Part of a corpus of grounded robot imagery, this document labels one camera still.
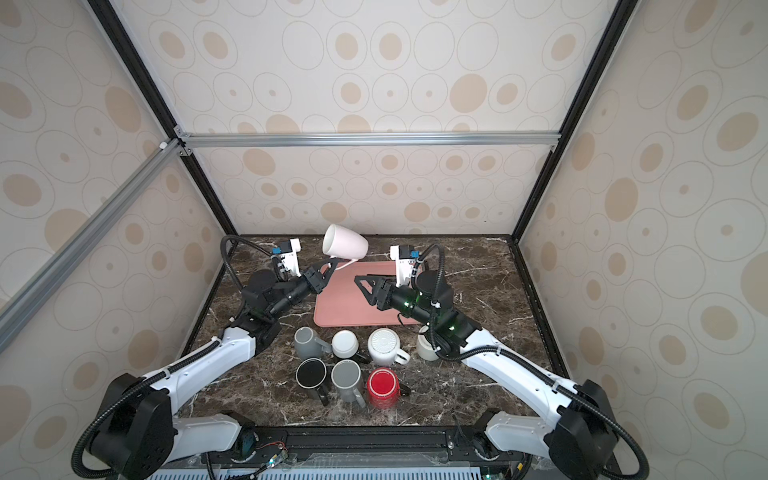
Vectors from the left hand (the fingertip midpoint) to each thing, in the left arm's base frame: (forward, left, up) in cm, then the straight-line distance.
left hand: (342, 259), depth 72 cm
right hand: (-7, -5, 0) cm, 8 cm away
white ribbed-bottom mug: (-13, -10, -23) cm, 28 cm away
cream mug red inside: (-13, -21, -25) cm, 35 cm away
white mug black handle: (-12, +1, -22) cm, 25 cm away
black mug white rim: (-20, +9, -22) cm, 31 cm away
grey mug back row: (-12, +11, -23) cm, 28 cm away
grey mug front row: (-21, 0, -20) cm, 30 cm away
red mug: (-23, -10, -24) cm, 35 cm away
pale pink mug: (+3, 0, +2) cm, 4 cm away
